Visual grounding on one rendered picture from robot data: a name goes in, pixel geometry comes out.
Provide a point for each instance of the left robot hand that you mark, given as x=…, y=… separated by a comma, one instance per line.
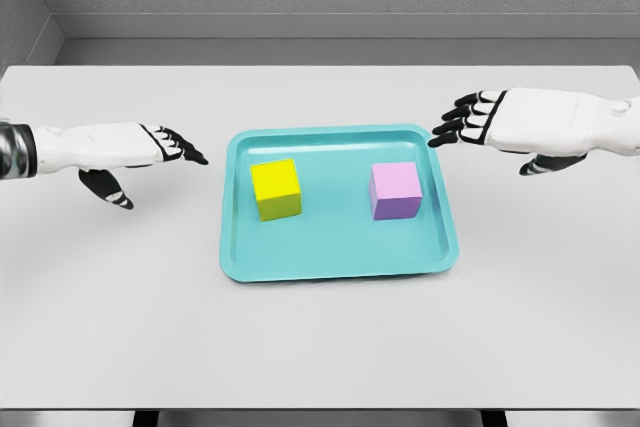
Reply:
x=120, y=146

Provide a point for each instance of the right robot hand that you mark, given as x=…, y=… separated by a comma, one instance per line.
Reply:
x=540, y=121

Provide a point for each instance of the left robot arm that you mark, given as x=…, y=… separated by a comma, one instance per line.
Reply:
x=35, y=149

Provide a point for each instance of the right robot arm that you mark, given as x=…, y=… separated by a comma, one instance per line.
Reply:
x=617, y=124

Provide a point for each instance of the purple cube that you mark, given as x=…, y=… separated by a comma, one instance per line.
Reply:
x=395, y=189

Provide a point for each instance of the yellow cube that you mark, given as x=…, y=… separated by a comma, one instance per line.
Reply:
x=277, y=189

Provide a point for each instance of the teal tray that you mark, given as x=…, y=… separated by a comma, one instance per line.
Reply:
x=338, y=247

